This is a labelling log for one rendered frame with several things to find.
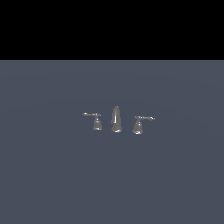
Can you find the chrome faucet spout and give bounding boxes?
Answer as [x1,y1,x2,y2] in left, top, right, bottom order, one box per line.
[110,105,123,134]

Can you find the chrome faucet lever handle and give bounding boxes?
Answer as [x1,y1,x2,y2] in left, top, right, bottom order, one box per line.
[81,111,103,132]
[131,115,156,136]

